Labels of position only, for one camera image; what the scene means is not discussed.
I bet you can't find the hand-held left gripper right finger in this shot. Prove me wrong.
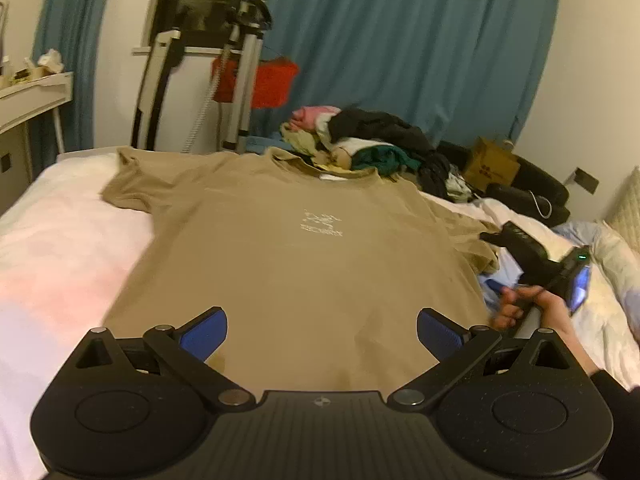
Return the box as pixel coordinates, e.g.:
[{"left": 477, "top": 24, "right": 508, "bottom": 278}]
[{"left": 386, "top": 307, "right": 571, "bottom": 407}]

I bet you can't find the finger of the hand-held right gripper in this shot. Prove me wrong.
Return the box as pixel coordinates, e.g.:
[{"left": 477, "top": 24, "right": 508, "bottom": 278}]
[
  {"left": 484, "top": 278, "right": 521, "bottom": 297},
  {"left": 479, "top": 220, "right": 549, "bottom": 282}
]

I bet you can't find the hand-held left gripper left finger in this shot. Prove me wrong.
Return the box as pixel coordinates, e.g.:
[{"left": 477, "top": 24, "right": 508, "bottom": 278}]
[{"left": 74, "top": 306, "right": 257, "bottom": 408}]

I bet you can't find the tan t-shirt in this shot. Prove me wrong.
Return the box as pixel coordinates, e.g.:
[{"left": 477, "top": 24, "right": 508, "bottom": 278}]
[{"left": 100, "top": 146, "right": 502, "bottom": 393}]

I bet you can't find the person's right forearm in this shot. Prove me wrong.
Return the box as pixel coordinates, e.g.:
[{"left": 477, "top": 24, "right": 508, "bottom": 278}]
[{"left": 542, "top": 316, "right": 640, "bottom": 480}]

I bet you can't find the pile of mixed clothes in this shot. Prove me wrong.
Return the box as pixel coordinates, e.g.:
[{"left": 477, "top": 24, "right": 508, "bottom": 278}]
[{"left": 277, "top": 105, "right": 476, "bottom": 203}]

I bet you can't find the person's right hand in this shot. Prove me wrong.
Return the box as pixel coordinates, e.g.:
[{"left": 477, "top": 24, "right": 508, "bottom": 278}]
[{"left": 491, "top": 284, "right": 572, "bottom": 335}]

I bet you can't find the black armchair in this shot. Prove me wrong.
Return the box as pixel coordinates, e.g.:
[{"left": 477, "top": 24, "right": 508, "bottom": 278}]
[{"left": 437, "top": 140, "right": 572, "bottom": 227}]

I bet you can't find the brown paper bag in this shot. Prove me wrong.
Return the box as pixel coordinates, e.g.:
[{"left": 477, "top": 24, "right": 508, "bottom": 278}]
[{"left": 462, "top": 136, "right": 522, "bottom": 192}]

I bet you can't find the quilted cream headboard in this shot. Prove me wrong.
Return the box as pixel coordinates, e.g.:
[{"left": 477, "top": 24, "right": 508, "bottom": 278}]
[{"left": 602, "top": 166, "right": 640, "bottom": 243}]

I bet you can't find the pastel tie-dye duvet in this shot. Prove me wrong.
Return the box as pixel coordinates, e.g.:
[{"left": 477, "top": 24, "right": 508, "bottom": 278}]
[{"left": 0, "top": 152, "right": 640, "bottom": 480}]

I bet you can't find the wide blue curtain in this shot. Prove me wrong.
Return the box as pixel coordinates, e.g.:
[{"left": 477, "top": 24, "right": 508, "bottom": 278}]
[{"left": 250, "top": 0, "right": 562, "bottom": 161}]

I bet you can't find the red cloth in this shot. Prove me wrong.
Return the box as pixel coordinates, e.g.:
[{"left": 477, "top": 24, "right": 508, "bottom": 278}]
[{"left": 210, "top": 56, "right": 301, "bottom": 111}]

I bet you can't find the silver garment steamer stand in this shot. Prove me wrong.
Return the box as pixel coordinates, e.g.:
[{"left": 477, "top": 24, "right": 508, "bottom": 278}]
[{"left": 182, "top": 0, "right": 275, "bottom": 155}]

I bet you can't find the white vanity desk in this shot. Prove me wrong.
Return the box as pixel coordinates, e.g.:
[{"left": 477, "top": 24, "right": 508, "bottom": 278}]
[{"left": 0, "top": 71, "right": 75, "bottom": 183}]

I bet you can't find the white tissue box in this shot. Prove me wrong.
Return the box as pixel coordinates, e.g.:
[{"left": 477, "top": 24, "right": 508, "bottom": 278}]
[{"left": 36, "top": 49, "right": 67, "bottom": 75}]

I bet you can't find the narrow blue curtain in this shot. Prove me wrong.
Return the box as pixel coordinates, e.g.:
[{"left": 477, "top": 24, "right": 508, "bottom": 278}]
[{"left": 29, "top": 0, "right": 117, "bottom": 153}]

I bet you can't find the dark window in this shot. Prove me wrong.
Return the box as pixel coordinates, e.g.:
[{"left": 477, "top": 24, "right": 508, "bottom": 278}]
[{"left": 149, "top": 0, "right": 281, "bottom": 53}]

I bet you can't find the white cable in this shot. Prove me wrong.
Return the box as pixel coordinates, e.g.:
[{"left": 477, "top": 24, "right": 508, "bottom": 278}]
[{"left": 529, "top": 191, "right": 552, "bottom": 220}]

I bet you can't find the dark wall socket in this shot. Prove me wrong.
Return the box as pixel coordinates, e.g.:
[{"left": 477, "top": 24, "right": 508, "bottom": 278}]
[{"left": 574, "top": 166, "right": 600, "bottom": 194}]

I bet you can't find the white black upright frame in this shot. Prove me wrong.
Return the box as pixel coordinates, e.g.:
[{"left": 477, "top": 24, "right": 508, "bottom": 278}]
[{"left": 130, "top": 30, "right": 185, "bottom": 152}]

